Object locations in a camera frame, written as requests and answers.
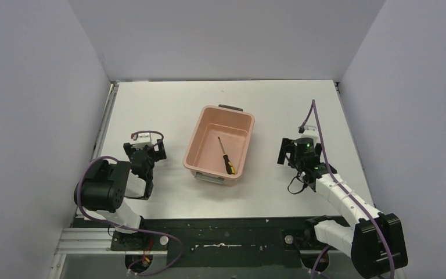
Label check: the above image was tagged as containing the yellow black screwdriver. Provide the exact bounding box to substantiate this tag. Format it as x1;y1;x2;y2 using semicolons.
218;137;235;175

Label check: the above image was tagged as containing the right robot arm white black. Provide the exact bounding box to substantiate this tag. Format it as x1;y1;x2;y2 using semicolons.
277;137;409;278

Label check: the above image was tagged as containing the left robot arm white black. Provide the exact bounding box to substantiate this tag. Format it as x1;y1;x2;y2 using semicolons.
73;139;167;234

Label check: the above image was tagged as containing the pink plastic bin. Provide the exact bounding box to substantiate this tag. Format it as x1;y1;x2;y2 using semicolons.
182;105;255;187

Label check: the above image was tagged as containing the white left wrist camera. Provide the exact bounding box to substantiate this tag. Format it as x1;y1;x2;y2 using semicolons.
131;132;160;150

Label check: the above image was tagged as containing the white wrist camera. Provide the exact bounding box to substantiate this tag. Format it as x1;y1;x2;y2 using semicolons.
131;132;160;150
301;128;319;145

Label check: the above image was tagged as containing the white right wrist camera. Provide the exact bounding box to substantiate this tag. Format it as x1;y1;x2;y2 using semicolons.
301;128;319;145

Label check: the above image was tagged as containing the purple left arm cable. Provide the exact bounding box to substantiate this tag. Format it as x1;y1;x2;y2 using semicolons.
75;130;185;277

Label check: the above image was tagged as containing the aluminium left side rail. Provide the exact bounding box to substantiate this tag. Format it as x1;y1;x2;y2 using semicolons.
91;81;119;160

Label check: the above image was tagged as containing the aluminium rail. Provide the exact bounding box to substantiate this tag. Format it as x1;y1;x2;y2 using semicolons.
56;219;323;255
91;81;119;160

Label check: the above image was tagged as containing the aluminium front rail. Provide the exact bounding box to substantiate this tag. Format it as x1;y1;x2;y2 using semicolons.
56;219;323;255

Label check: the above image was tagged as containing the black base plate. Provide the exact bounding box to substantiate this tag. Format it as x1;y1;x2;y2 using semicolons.
72;216;382;270

